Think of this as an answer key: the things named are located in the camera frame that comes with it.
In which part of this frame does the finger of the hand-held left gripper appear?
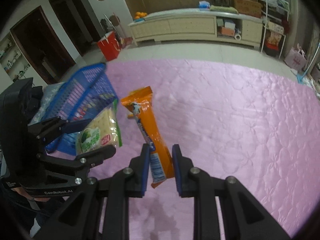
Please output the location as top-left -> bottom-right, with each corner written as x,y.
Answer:
36,145 -> 117,185
27,116 -> 93,145

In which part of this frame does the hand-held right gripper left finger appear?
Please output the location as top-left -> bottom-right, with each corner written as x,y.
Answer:
32,143 -> 151,240

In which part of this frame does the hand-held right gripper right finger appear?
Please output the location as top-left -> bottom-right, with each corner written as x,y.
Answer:
171,144 -> 292,240

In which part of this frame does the green label cracker packet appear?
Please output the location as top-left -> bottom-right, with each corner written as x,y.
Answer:
75,99 -> 123,155

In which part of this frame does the blue plastic basket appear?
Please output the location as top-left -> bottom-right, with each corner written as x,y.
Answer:
42,62 -> 120,155

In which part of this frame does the orange snack stick packet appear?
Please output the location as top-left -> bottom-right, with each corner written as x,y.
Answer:
120,86 -> 175,189

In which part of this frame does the person's left forearm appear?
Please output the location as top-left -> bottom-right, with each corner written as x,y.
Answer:
0,185 -> 53,240

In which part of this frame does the person's left hand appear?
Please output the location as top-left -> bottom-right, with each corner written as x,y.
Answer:
11,186 -> 50,203

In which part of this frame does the white shelf cupboard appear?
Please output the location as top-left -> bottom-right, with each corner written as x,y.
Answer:
0,31 -> 33,83

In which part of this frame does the red paper bag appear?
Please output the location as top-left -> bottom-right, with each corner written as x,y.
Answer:
97,32 -> 122,62

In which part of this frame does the dark wooden door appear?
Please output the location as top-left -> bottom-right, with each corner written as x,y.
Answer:
10,5 -> 77,85
49,0 -> 100,57

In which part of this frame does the beige long cabinet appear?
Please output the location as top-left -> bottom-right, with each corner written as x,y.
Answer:
128,8 -> 266,50

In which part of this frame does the red printed box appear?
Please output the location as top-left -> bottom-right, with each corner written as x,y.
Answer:
265,30 -> 283,55

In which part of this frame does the pink bag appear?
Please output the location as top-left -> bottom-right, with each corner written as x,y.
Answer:
285,44 -> 308,72

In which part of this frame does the green folded cloth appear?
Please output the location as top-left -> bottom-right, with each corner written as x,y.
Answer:
209,5 -> 238,14

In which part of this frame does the white metal rack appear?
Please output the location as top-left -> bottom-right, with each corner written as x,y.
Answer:
260,0 -> 290,59

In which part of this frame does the brown cardboard box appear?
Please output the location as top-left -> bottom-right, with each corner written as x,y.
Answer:
234,0 -> 262,18

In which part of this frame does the blue-handled mop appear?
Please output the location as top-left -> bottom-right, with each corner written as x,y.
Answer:
296,44 -> 320,83

